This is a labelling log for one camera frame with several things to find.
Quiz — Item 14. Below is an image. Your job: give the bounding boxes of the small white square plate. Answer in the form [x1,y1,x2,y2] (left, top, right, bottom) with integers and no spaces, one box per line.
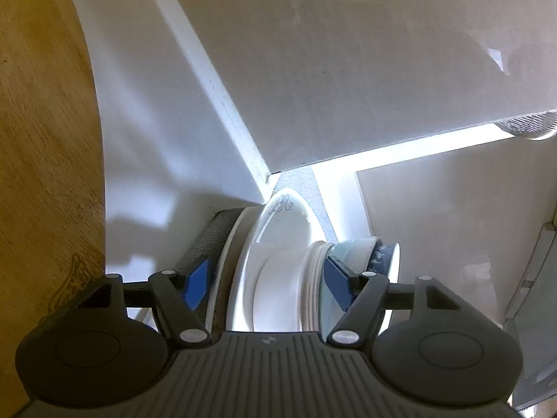
[241,187,327,332]

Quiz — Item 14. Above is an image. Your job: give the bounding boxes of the grey counter mat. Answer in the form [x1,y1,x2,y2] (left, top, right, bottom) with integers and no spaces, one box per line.
[176,170,331,279]

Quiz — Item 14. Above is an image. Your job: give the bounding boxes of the metal mesh strainer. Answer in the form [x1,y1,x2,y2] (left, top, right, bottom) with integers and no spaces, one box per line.
[496,111,557,141]

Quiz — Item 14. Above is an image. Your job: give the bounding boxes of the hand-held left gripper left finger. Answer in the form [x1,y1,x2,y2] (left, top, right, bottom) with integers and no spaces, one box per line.
[61,256,214,349]

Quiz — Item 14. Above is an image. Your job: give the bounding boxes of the wooden cutting board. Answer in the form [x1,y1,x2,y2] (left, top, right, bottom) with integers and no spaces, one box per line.
[0,0,108,414]

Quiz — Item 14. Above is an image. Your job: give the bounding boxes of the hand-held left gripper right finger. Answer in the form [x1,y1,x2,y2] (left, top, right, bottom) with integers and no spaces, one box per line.
[324,256,479,349]

